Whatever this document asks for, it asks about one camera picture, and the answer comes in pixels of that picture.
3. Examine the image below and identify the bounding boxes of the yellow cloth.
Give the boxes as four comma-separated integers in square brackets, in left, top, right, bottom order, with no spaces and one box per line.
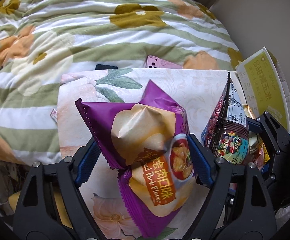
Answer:
[8,191,26,217]

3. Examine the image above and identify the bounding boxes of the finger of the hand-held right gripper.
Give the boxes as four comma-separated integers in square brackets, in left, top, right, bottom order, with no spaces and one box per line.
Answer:
[262,160,285,205]
[247,111,290,155]

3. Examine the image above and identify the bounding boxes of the black flat object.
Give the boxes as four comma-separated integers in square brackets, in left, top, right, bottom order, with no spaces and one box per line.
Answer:
[95,64,118,71]

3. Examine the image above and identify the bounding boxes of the dark candy snack bag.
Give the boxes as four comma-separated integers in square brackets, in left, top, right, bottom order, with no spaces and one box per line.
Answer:
[201,72,250,166]

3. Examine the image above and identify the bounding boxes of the purple chips snack bag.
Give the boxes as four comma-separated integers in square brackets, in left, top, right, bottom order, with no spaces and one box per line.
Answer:
[74,79,198,239]

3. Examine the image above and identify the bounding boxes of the yellow-green cardboard box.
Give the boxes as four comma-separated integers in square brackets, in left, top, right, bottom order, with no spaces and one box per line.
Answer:
[235,47,290,133]

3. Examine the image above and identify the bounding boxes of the gold red snack packet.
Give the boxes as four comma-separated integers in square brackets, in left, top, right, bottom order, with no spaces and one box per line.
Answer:
[242,104,271,170]

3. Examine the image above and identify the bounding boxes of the floral striped blanket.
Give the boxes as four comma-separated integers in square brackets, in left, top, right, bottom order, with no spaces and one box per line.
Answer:
[0,0,245,165]

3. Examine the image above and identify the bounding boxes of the floral tablecloth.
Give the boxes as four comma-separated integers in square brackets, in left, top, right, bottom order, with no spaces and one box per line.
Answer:
[56,68,247,240]

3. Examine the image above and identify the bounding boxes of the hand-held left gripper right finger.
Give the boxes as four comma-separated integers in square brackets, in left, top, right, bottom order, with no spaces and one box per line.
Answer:
[187,134,279,240]

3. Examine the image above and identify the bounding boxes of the pink smartphone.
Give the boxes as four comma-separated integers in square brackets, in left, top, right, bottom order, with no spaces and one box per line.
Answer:
[145,54,184,70]

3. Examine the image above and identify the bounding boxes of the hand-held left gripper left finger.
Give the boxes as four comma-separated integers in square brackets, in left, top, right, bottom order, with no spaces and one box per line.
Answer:
[12,136,102,240]

